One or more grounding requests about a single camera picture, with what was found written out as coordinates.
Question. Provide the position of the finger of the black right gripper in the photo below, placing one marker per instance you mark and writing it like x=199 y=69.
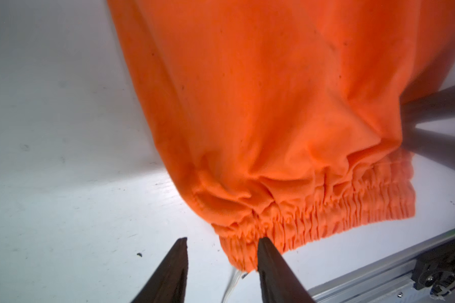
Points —
x=428 y=125

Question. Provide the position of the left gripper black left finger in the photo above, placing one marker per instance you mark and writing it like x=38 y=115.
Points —
x=169 y=281

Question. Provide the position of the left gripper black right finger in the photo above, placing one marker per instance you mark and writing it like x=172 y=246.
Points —
x=278 y=283

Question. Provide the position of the orange shorts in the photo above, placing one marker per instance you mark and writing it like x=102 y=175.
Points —
x=281 y=119

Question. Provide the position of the aluminium front rail frame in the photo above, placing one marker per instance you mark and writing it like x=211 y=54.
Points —
x=388 y=279

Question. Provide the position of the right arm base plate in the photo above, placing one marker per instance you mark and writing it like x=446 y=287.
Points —
x=435 y=267

